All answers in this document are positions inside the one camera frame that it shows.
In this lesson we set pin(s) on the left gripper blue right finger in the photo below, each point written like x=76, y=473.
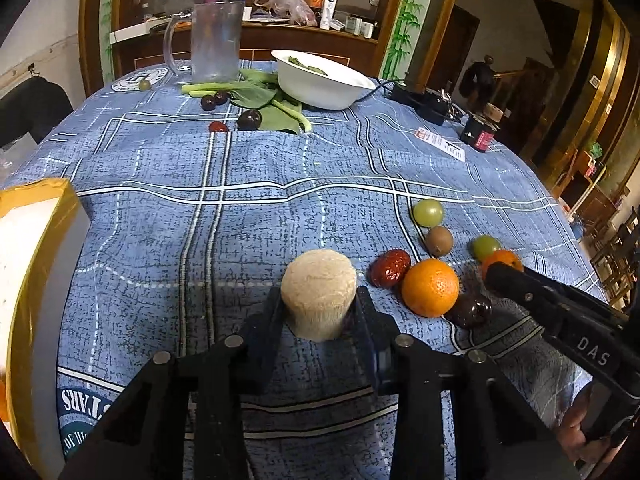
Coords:
x=374, y=334

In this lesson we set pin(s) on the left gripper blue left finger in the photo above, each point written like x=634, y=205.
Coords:
x=261, y=333

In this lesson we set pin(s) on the large orange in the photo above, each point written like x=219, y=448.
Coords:
x=430, y=288

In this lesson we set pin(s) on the brown kiwi fruit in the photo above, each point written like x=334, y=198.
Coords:
x=439, y=241

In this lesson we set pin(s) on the green grape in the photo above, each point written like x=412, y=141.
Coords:
x=428, y=213
x=483, y=246

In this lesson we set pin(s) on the person's right hand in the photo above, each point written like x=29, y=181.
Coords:
x=570, y=435

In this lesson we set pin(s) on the red jujube date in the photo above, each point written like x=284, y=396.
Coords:
x=388, y=269

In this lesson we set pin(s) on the dark plum on table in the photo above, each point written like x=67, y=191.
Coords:
x=470, y=311

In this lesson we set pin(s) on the small orange tangerine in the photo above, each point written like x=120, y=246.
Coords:
x=502, y=256

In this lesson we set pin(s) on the blue plaid tablecloth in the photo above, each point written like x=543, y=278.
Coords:
x=190, y=229

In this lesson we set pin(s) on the white red paper card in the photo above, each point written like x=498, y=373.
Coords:
x=440, y=143

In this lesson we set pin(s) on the small red fruit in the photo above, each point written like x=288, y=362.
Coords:
x=216, y=126

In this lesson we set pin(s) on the dark plum near vegetables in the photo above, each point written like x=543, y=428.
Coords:
x=249, y=120

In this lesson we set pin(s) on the small black red jar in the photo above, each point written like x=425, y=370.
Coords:
x=478, y=132

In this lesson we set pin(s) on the black electronic device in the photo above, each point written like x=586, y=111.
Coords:
x=435, y=107

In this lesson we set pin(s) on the white foam tray yellow rim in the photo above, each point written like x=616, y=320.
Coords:
x=43, y=228

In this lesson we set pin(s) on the dark cherry near mug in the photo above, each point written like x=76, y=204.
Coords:
x=208, y=102

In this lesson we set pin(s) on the green leafy vegetable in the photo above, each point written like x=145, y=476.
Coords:
x=257, y=91

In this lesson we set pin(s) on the white ceramic bowl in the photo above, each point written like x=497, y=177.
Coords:
x=319, y=82

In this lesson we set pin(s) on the wooden sideboard cabinet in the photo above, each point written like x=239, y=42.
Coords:
x=141, y=45

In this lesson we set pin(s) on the clear glass mug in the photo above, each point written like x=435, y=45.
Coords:
x=214, y=42

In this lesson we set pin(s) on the white tube box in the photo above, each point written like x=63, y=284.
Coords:
x=327, y=12

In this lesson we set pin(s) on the pink plastic bag on cabinet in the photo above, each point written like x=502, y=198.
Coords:
x=296, y=11

